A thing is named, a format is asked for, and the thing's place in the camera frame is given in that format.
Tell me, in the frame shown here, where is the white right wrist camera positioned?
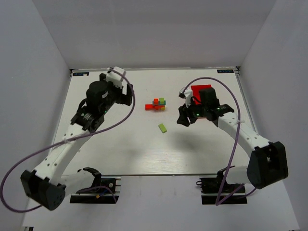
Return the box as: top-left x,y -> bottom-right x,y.
179,87 -> 193,108

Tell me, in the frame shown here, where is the light green long block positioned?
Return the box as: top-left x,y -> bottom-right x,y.
158,123 -> 167,133

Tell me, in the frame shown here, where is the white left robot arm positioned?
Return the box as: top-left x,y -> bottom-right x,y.
21,69 -> 135,211

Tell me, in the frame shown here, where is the left corner label sticker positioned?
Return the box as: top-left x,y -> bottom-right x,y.
73,72 -> 89,76

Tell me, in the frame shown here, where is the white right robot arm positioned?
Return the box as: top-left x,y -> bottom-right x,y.
177,87 -> 289,189

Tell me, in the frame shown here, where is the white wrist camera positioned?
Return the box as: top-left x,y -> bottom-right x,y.
179,87 -> 193,108
105,66 -> 126,89

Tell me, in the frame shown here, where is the corner label sticker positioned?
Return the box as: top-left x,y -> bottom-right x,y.
73,72 -> 89,76
217,69 -> 234,74

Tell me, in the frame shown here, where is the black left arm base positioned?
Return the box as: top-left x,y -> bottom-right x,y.
70,167 -> 121,204

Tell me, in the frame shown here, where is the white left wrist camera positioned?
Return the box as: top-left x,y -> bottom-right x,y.
105,66 -> 126,89

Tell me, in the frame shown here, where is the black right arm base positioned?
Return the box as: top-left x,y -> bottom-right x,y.
197,168 -> 248,205

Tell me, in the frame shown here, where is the right corner label sticker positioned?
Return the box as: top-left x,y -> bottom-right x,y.
217,69 -> 234,74

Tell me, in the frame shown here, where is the red plastic tray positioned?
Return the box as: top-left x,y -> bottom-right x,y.
192,84 -> 212,107

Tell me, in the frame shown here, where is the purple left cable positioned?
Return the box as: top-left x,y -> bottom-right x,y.
0,67 -> 136,214

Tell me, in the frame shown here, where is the red long block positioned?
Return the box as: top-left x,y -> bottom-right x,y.
145,104 -> 156,111

